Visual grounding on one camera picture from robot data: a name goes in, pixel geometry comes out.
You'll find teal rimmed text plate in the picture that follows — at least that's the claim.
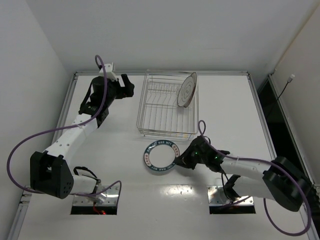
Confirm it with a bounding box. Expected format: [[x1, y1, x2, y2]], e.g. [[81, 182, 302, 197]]
[[143, 139, 180, 174]]

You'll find orange sunburst plate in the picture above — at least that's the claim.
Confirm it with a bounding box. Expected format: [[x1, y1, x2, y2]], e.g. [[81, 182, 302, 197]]
[[184, 72, 198, 108]]

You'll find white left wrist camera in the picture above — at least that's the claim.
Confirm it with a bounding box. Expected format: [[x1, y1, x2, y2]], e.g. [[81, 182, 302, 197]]
[[104, 62, 118, 82]]

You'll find aluminium table frame rail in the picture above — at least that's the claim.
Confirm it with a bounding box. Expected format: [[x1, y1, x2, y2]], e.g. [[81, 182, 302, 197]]
[[52, 70, 316, 187]]

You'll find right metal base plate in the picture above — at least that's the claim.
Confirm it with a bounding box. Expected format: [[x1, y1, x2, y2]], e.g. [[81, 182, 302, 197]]
[[206, 185, 254, 207]]

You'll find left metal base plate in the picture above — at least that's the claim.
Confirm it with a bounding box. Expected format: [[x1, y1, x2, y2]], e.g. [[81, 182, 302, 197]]
[[72, 183, 121, 207]]

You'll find metal base plate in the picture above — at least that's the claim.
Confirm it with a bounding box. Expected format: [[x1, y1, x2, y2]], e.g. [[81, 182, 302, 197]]
[[72, 183, 121, 207], [206, 185, 254, 207]]

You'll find black hanging usb cable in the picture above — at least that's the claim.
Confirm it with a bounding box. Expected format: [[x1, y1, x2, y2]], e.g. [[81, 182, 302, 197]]
[[276, 74, 295, 102]]

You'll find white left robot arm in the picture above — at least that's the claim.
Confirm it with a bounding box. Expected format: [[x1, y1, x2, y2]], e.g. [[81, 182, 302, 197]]
[[30, 74, 135, 199]]

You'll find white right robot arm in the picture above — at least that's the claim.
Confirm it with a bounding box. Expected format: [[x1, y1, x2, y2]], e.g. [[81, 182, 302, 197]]
[[174, 136, 311, 212]]

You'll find silver wire dish rack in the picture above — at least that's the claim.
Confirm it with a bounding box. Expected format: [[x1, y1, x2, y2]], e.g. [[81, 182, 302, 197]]
[[136, 70, 199, 141]]

